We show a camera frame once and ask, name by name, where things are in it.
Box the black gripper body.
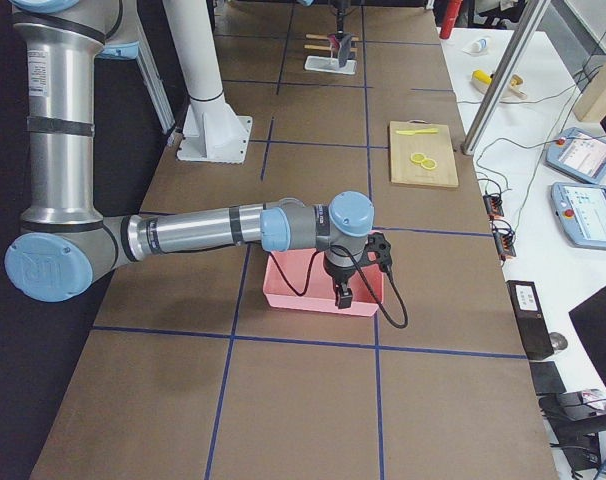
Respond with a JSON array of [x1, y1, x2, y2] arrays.
[[323, 247, 366, 293]]

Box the grey and pink cloth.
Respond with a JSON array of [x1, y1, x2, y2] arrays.
[[328, 32, 354, 68]]

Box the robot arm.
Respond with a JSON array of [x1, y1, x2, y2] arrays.
[[320, 0, 353, 33], [4, 1, 375, 309]]

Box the pink plastic bin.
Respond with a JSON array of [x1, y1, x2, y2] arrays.
[[263, 249, 379, 317]]

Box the lemon slice back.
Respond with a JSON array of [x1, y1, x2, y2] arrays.
[[410, 152, 426, 164]]

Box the lemon slice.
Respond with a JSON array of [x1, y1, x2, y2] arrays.
[[410, 152, 426, 164], [420, 158, 438, 171]]

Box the lemon slice front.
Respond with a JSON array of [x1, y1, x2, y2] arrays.
[[420, 158, 438, 171]]

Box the bamboo cutting board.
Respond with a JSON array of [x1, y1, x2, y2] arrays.
[[389, 121, 459, 189]]

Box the yellow plastic knife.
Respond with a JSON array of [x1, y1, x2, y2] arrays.
[[394, 127, 439, 136]]

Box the black box device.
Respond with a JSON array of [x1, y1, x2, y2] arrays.
[[506, 280, 554, 361]]

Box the white support column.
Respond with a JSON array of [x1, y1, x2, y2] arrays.
[[163, 0, 253, 164]]

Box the white metal tray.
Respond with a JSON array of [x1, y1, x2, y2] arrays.
[[304, 55, 357, 75]]

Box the near teach pendant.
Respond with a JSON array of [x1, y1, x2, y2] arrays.
[[550, 182, 606, 250]]

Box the teach pendant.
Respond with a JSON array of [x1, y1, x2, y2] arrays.
[[550, 182, 606, 250], [545, 127, 606, 184]]

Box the far teach pendant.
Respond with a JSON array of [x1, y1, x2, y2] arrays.
[[545, 127, 606, 184]]

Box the red cylinder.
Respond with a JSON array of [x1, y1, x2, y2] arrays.
[[439, 0, 462, 40]]

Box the aluminium frame post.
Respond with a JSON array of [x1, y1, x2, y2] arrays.
[[461, 0, 551, 156]]

